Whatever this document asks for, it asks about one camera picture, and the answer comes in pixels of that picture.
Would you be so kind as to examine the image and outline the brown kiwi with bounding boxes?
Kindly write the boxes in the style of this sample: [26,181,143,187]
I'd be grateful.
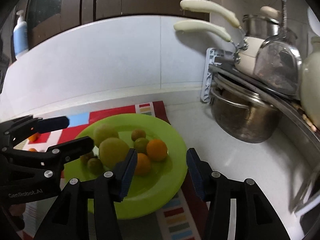
[131,129,146,141]
[80,151,96,165]

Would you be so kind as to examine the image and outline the green lime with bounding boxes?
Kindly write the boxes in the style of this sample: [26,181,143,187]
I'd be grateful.
[87,158,104,176]
[133,138,149,154]

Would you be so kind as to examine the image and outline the small orange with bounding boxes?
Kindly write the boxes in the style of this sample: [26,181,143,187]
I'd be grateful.
[134,153,151,176]

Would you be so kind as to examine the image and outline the large green apple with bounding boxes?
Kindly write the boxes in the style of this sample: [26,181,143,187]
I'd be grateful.
[93,124,119,147]

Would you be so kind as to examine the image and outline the person left hand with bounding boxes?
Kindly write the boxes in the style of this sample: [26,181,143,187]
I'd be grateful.
[9,204,26,216]

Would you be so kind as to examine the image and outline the green plate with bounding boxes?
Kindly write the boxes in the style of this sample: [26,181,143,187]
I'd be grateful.
[63,113,188,221]

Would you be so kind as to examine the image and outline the colourful patchwork table mat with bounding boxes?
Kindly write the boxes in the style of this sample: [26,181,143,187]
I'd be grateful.
[18,101,208,239]

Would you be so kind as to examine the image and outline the large steel stockpot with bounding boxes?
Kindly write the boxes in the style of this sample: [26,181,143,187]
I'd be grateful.
[210,73,282,144]

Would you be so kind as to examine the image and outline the blue white pump bottle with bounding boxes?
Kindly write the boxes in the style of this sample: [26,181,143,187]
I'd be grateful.
[13,10,29,59]

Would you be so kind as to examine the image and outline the steel spatula turner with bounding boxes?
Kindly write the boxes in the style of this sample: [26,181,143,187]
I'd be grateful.
[254,0,302,96]

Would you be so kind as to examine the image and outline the white ceramic pot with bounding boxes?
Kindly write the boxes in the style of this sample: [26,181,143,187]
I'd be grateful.
[300,36,320,129]

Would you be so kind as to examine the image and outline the steel lidded pot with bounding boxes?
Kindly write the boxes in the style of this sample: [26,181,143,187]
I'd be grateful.
[242,6,281,40]

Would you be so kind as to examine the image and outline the white rice paddle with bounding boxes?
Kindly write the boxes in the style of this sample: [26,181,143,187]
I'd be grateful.
[307,7,320,36]

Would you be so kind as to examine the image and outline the dark wooden window frame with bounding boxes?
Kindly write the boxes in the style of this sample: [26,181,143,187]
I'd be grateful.
[6,0,209,48]

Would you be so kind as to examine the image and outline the lower cream-handled pan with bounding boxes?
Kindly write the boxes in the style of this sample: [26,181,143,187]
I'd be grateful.
[174,20,264,78]

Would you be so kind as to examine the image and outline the cream-handled pan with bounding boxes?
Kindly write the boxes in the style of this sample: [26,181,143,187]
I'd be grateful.
[180,0,241,31]
[174,20,264,78]

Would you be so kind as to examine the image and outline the upper cream-handled pan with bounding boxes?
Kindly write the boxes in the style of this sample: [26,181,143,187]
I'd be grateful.
[180,0,241,31]

